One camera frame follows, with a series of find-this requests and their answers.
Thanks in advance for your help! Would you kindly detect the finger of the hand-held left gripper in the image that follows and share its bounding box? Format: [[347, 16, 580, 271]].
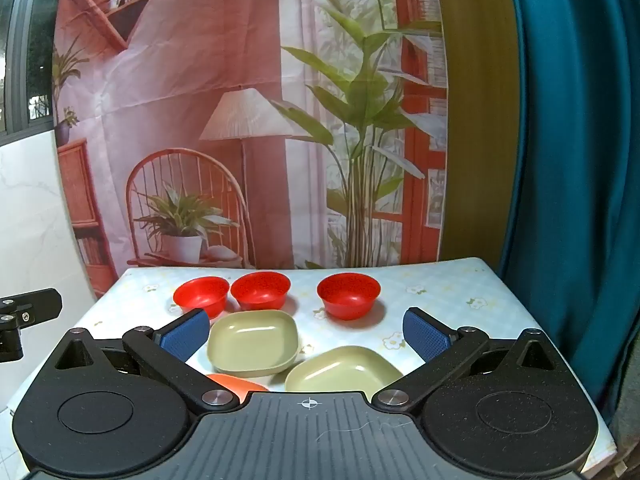
[[0, 287, 64, 330]]

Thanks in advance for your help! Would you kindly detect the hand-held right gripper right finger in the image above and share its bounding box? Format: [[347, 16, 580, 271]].
[[372, 306, 558, 416]]

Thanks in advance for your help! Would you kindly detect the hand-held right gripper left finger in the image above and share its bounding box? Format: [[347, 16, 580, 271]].
[[50, 308, 241, 413]]

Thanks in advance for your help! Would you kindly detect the red plastic bowl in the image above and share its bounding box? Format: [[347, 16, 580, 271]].
[[316, 272, 382, 321], [173, 276, 231, 320], [230, 271, 292, 311]]

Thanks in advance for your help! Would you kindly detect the floral tablecloth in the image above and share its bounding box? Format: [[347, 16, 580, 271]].
[[0, 257, 618, 480]]

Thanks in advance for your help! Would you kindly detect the green square plate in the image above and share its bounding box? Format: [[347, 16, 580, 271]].
[[206, 310, 301, 378], [285, 345, 405, 395]]

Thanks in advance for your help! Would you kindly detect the orange plate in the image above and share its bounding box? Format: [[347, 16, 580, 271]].
[[205, 374, 271, 405]]

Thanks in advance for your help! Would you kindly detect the teal curtain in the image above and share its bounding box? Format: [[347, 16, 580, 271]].
[[497, 0, 640, 426]]

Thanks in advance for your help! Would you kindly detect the printed backdrop cloth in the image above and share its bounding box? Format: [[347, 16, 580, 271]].
[[50, 0, 448, 298]]

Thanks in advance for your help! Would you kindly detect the dark window frame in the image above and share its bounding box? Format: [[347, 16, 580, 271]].
[[0, 0, 68, 148]]

